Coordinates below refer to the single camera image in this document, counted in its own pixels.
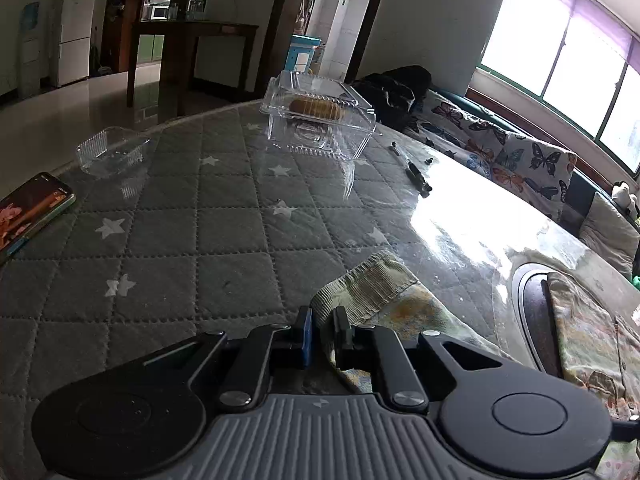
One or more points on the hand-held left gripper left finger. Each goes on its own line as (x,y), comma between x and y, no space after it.
(306,341)

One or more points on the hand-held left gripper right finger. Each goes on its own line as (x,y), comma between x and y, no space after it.
(343,334)

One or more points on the patterned green children's garment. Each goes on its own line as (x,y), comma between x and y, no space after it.
(380,290)

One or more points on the grey quilted star table cover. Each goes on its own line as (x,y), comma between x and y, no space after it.
(200,240)

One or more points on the black pen tool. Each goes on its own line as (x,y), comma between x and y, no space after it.
(417,176)

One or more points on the clear plastic clamshell container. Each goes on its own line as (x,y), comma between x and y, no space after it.
(320,132)

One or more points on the brown bread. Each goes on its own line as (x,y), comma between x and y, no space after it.
(316,108)

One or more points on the butterfly print sofa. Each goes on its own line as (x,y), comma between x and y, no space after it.
(500,155)

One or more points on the black clothing pile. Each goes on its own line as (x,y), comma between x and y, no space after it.
(392,92)

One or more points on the clear plastic tray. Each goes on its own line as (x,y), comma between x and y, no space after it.
(112,152)

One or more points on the blue white storage box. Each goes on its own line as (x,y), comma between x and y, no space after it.
(302,55)

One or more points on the grey cushion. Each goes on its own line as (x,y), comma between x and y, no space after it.
(607,235)

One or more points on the smartphone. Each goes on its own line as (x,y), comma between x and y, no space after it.
(30,212)

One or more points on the plush toy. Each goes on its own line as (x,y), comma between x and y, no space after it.
(627,197)

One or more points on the dark wooden table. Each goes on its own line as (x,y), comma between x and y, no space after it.
(195,30)

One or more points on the white microwave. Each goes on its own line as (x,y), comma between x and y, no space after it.
(160,12)

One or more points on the window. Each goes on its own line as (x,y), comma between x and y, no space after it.
(540,25)

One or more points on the wooden cabinet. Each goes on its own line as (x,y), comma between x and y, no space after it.
(125,10)

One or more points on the white refrigerator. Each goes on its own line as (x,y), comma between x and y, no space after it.
(74,35)

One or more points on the water dispenser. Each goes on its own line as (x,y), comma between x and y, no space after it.
(29,50)

